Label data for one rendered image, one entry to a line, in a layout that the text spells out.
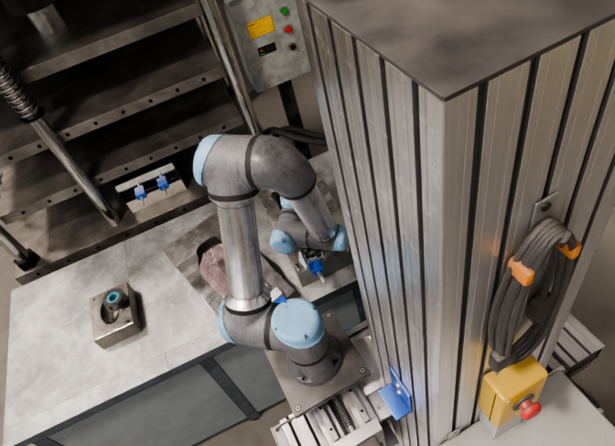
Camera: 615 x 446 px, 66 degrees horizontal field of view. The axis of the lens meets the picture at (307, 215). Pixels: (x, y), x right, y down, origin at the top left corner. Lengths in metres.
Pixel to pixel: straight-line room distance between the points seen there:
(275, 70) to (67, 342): 1.39
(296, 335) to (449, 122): 0.83
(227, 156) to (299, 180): 0.16
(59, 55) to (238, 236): 1.15
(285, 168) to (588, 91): 0.64
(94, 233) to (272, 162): 1.52
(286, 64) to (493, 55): 1.85
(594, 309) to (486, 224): 2.22
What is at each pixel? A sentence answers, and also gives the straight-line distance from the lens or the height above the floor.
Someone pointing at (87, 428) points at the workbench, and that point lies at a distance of 2.07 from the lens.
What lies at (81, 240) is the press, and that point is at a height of 0.79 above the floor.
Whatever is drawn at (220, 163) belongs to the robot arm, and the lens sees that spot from 1.00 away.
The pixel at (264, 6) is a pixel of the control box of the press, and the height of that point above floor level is 1.42.
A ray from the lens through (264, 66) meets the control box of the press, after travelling 2.16.
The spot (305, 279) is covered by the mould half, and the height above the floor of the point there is 0.84.
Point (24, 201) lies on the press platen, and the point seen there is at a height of 1.04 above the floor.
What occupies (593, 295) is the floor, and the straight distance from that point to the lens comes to 2.73.
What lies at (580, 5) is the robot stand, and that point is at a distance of 0.44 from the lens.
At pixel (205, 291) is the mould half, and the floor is 0.90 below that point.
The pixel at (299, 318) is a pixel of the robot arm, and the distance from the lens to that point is 1.13.
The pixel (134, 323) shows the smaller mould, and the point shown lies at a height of 0.86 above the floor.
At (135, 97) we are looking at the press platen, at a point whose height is 1.29.
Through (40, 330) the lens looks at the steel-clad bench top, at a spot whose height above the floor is 0.80.
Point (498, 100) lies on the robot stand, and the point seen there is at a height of 2.00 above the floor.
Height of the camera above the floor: 2.23
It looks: 47 degrees down
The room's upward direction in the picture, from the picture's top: 17 degrees counter-clockwise
